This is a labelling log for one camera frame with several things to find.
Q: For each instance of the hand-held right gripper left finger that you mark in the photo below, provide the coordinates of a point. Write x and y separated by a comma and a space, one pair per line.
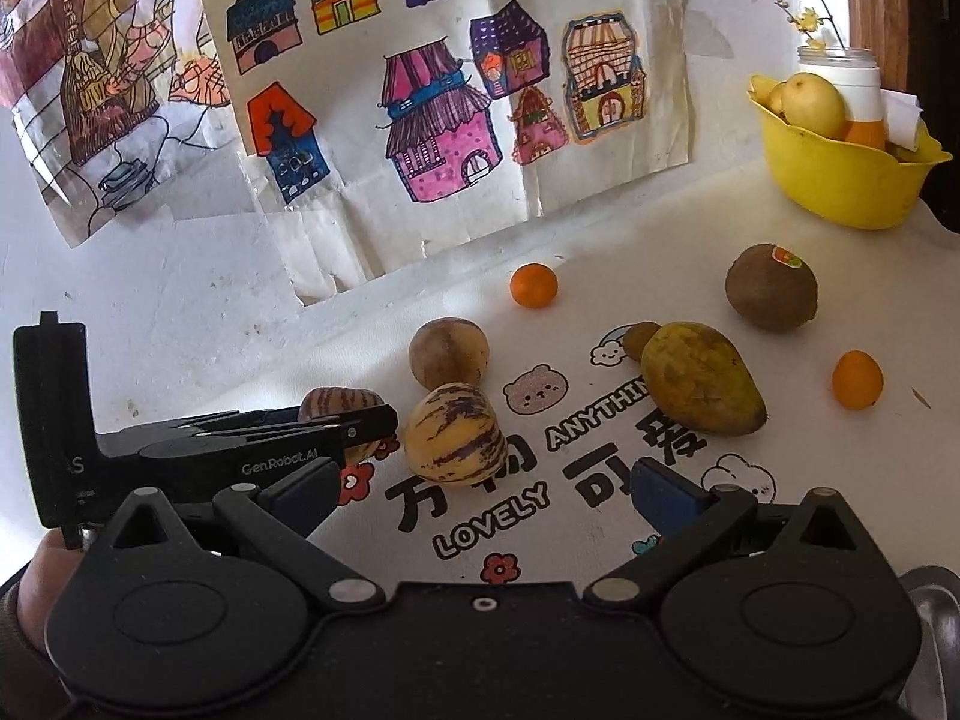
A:
300, 493

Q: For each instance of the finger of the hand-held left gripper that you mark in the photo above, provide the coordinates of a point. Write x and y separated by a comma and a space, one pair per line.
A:
371, 424

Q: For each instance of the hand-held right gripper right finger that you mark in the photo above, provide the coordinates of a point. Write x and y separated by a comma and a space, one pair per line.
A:
664, 499

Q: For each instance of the brown striped pepino melon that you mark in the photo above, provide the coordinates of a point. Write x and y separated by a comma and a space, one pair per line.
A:
337, 399

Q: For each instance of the small kiwi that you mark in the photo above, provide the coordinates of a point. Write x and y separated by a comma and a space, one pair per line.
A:
637, 341

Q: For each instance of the oval small orange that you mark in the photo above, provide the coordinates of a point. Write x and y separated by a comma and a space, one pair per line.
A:
857, 380

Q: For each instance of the person's left forearm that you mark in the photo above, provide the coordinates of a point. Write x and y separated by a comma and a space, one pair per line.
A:
19, 675

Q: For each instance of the person's left hand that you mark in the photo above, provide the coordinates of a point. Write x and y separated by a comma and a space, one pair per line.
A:
45, 585

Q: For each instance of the yellow striped pepino melon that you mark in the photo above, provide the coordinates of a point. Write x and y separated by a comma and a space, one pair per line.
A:
455, 435

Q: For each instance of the brown passion fruit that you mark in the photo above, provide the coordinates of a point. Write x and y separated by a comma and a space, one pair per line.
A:
448, 352

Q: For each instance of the yellow mango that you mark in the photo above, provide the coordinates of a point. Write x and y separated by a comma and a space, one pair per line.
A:
701, 382

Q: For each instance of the round small tangerine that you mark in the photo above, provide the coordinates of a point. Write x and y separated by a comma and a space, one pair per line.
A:
534, 285

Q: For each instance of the large kiwi with sticker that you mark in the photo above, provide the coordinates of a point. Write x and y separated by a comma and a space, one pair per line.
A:
771, 292

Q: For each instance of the silver metal object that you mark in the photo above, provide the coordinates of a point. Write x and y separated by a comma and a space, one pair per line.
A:
937, 615

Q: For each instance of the yellow plastic bowl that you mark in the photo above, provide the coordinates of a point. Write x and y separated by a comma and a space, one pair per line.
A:
847, 180

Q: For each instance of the large figure drawing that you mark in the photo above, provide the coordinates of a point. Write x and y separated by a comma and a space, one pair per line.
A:
112, 52

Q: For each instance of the colourful houses drawing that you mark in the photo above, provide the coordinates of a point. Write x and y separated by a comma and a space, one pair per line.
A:
450, 37

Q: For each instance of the small yellow pear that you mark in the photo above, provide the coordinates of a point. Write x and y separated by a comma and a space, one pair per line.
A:
766, 94

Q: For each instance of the large yellow pear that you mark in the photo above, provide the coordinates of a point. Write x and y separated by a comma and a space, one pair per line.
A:
814, 105

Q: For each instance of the white folded paper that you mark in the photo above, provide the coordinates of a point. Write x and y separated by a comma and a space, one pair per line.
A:
904, 116

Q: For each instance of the white glass jar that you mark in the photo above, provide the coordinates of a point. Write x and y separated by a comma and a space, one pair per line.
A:
859, 86

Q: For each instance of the yellow flower twig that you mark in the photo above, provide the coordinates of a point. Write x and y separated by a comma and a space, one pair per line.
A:
810, 19

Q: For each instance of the wooden door frame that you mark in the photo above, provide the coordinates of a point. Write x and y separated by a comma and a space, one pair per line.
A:
874, 0

